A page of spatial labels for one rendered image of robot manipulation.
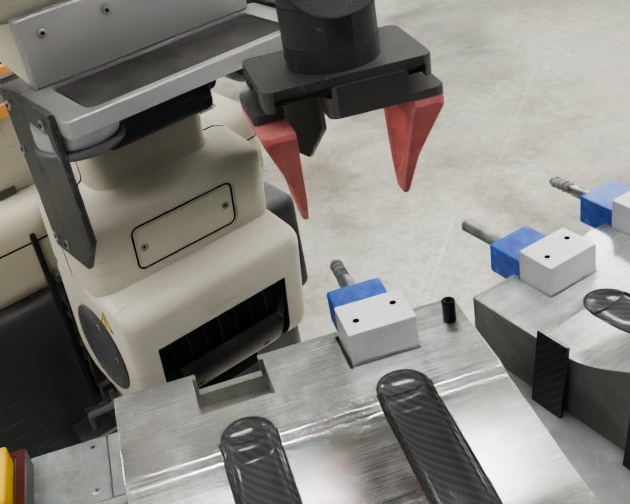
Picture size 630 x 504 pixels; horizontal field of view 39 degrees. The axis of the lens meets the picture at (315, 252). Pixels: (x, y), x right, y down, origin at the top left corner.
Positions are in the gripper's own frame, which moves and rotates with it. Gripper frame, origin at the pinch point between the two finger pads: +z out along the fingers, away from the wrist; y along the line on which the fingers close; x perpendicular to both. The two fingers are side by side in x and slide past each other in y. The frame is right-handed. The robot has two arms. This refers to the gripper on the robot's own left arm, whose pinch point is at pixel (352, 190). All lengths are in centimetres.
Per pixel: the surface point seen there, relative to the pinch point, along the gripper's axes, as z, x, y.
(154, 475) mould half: 12.6, -6.5, -17.0
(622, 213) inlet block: 13.5, 8.5, 25.1
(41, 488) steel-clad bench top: 21.4, 5.5, -26.9
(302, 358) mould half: 12.3, 0.3, -5.4
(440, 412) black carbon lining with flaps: 12.9, -8.4, 1.6
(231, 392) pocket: 14.5, 1.6, -10.8
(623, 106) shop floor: 96, 184, 136
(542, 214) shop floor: 98, 139, 84
